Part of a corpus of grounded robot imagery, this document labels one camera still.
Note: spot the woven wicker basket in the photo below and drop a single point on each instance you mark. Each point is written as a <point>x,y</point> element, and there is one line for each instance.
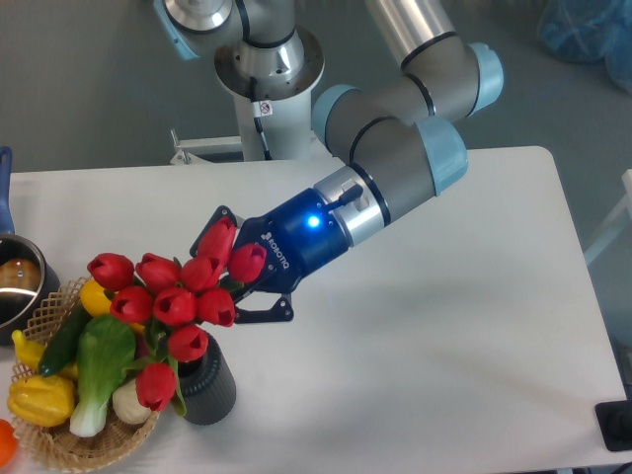
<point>57,448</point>

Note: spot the black device at table edge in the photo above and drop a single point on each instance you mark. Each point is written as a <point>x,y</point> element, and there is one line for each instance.
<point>614,420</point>

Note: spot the dark green cucumber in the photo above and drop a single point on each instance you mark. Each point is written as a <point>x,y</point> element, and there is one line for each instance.
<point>62,348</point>

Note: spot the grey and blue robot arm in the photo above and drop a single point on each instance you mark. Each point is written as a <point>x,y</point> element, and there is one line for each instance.
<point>398,146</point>

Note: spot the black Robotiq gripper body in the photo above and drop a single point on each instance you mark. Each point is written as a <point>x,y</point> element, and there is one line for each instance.
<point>300,235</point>

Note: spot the yellow bell pepper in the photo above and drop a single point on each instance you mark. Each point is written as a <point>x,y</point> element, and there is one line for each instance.
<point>42,401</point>

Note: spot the dark grey ribbed vase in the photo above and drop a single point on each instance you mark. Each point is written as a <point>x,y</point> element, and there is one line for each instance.
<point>207,386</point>

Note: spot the yellow squash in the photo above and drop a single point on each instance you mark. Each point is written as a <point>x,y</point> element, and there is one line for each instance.
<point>132,305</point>

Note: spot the small yellow gourd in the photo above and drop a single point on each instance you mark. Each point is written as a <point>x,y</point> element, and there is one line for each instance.
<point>29,353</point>

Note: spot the white frame at right edge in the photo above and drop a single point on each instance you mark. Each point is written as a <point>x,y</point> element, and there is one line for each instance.
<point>612,225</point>

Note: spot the green bok choy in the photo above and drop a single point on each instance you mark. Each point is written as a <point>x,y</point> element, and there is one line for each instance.
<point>106,348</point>

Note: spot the red radish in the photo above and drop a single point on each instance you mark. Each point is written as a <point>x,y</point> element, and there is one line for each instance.
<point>141,348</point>

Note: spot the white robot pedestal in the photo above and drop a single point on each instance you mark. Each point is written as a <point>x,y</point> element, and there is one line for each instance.
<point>272,93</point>

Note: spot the dark pot with blue handle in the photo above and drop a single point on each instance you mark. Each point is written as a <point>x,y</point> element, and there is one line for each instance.
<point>27,278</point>

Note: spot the red tulip bouquet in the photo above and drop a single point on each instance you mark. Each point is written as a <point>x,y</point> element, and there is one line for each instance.
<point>186,295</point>

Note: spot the white garlic bulb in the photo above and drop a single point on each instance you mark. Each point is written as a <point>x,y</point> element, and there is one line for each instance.
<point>126,405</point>

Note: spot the blue plastic bag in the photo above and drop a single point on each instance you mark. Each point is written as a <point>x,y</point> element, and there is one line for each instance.
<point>590,32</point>

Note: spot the orange fruit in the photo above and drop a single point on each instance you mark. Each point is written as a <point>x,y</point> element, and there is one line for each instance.
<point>8,442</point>

